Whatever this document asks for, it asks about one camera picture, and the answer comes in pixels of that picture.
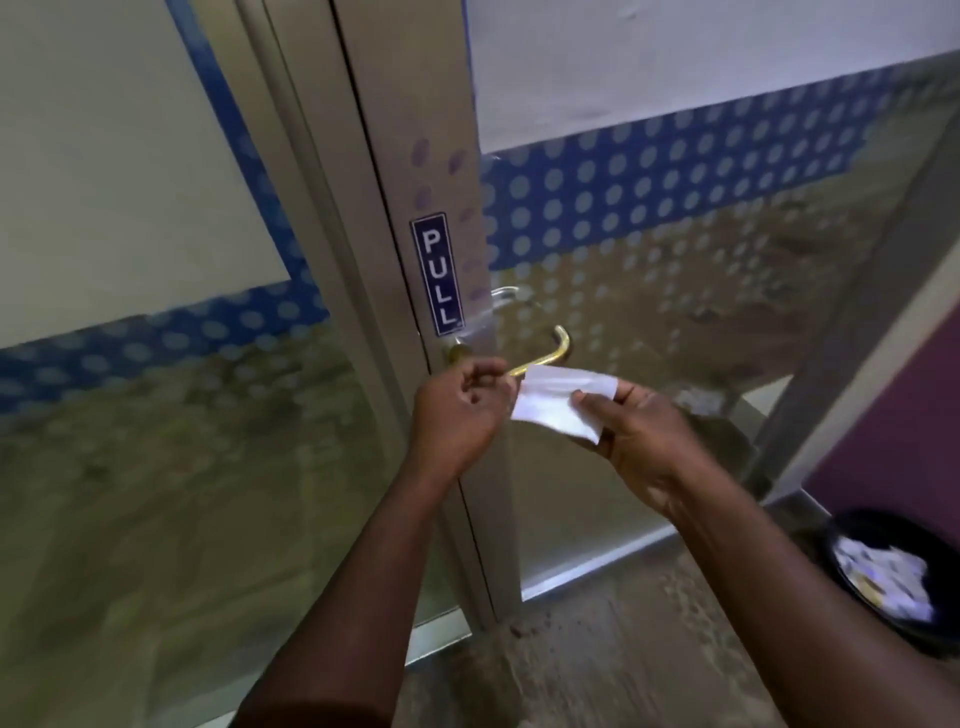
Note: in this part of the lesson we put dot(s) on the person's right forearm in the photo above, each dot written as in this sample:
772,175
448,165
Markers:
795,615

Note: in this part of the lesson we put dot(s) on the glass door with metal frame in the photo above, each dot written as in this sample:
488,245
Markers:
420,112

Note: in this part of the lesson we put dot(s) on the blue PULL sign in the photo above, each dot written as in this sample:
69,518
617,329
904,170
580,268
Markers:
438,274

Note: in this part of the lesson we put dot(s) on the black waste bin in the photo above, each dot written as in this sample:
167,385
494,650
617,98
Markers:
937,540

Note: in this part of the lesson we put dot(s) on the white wet wipe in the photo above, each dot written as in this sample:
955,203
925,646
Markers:
551,409

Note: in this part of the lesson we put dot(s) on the person's left hand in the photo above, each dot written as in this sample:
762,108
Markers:
450,420

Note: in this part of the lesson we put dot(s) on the person's right hand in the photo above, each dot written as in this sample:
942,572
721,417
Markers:
649,450

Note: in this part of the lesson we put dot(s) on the crumpled white paper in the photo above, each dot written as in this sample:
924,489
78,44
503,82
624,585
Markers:
889,574

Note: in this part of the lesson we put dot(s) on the person's left forearm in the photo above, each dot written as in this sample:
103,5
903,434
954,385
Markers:
352,600

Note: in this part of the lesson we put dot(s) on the white paper sheet on partition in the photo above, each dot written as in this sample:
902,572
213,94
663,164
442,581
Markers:
112,150

